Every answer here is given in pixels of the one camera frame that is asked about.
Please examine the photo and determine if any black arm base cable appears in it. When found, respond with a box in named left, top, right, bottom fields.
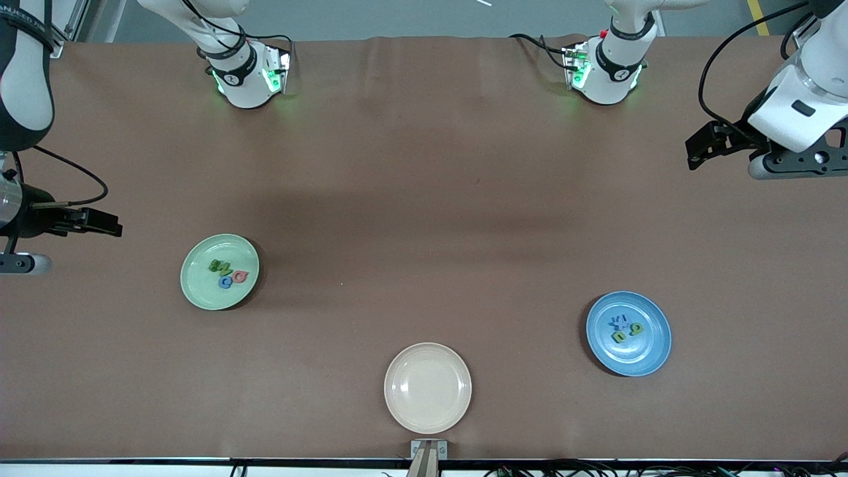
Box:
left=509, top=33, right=572, bottom=70
left=192, top=0, right=293, bottom=54

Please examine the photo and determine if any black left arm base cable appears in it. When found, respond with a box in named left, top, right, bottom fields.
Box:
left=509, top=33, right=572, bottom=70

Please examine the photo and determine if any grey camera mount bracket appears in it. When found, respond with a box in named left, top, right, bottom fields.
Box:
left=409, top=439, right=449, bottom=477

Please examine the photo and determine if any brown table cover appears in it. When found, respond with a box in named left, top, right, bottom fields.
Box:
left=0, top=34, right=848, bottom=461

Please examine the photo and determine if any blue plate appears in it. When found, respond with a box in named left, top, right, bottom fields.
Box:
left=586, top=291, right=672, bottom=378

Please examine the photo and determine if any black right arm base cable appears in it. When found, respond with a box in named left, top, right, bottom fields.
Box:
left=192, top=0, right=293, bottom=54

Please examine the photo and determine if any cream plate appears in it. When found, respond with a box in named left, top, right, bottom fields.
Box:
left=384, top=342, right=473, bottom=435

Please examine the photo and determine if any green plate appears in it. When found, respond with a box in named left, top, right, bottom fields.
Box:
left=180, top=234, right=260, bottom=311

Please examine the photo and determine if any aluminium frame profile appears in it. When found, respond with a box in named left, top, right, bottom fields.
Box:
left=50, top=0, right=100, bottom=57

